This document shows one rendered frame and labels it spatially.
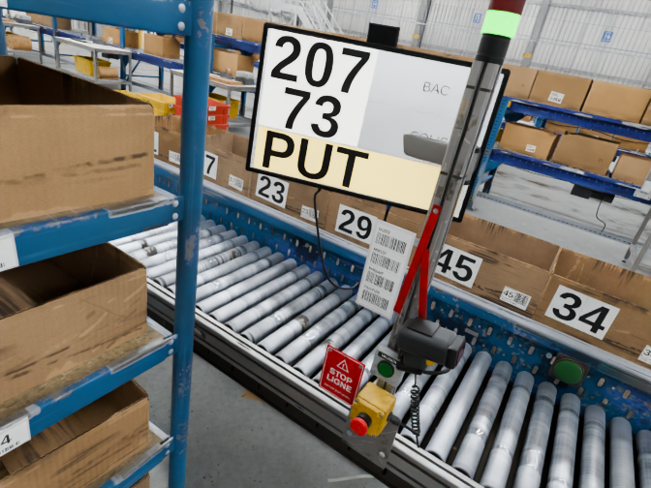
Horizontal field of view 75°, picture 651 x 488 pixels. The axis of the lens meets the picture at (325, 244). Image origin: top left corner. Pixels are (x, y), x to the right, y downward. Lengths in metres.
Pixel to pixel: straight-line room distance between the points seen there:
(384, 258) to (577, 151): 4.88
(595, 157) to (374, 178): 4.83
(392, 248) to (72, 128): 0.58
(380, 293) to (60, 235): 0.61
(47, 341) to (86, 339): 0.05
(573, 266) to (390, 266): 0.97
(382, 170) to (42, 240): 0.64
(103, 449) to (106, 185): 0.37
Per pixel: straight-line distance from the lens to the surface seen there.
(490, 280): 1.45
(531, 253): 1.71
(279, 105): 0.93
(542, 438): 1.29
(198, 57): 0.49
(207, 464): 1.91
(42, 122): 0.45
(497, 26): 0.75
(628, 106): 5.87
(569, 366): 1.45
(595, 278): 1.72
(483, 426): 1.22
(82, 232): 0.46
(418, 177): 0.90
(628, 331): 1.47
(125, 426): 0.70
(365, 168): 0.90
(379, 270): 0.87
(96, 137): 0.48
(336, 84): 0.90
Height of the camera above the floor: 1.53
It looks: 25 degrees down
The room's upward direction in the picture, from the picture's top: 11 degrees clockwise
